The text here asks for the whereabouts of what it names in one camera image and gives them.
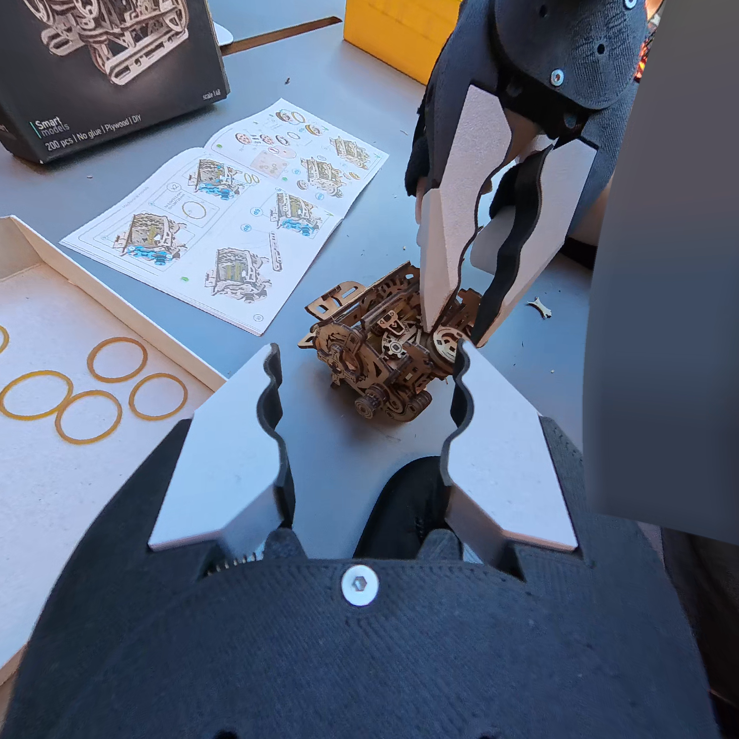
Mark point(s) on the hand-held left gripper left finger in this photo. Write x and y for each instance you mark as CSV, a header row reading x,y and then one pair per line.
x,y
219,462

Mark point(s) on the wooden submarine model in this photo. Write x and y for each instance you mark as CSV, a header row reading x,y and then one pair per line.
x,y
369,358

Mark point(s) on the white cardboard tray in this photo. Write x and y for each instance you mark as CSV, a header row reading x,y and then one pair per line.
x,y
58,508

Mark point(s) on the black model kit box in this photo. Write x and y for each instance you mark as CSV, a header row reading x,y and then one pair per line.
x,y
115,109

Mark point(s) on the person's right forearm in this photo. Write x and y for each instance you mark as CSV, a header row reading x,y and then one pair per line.
x,y
589,213

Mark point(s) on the round wooden wheel part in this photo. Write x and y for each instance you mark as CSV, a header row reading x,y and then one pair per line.
x,y
445,343

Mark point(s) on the yellow plastic bin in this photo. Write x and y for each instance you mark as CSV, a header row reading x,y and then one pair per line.
x,y
398,29

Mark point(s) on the black honeycomb seat cushion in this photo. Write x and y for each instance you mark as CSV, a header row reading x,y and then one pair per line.
x,y
398,508

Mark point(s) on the tan rubber band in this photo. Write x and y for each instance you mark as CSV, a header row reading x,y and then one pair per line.
x,y
7,339
36,372
88,392
117,339
157,375

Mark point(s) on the small wooden offcut piece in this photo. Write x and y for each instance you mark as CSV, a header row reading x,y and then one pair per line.
x,y
540,308

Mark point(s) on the open instruction booklet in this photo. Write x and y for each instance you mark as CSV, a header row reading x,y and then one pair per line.
x,y
231,219

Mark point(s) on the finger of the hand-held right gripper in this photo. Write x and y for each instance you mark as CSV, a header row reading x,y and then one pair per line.
x,y
557,208
456,185

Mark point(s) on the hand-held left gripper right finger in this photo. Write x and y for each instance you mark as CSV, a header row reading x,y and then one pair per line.
x,y
508,462

